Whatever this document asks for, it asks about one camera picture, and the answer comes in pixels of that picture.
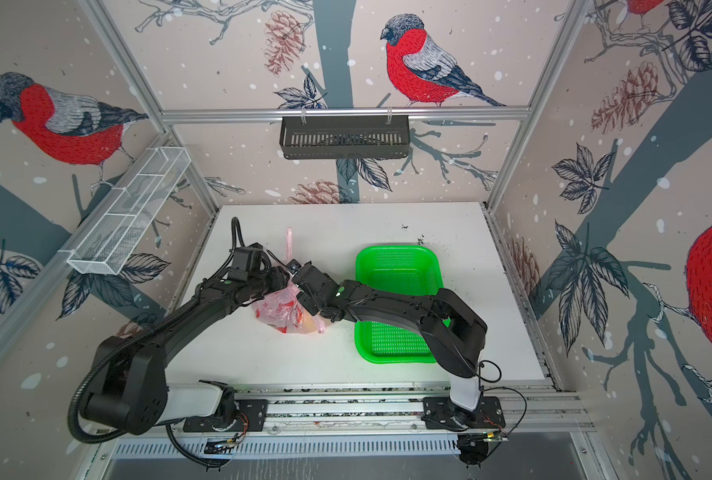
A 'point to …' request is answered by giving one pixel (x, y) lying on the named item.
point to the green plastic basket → (407, 269)
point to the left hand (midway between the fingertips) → (282, 276)
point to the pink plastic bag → (284, 312)
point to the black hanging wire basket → (312, 138)
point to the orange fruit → (310, 322)
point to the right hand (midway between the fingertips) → (307, 291)
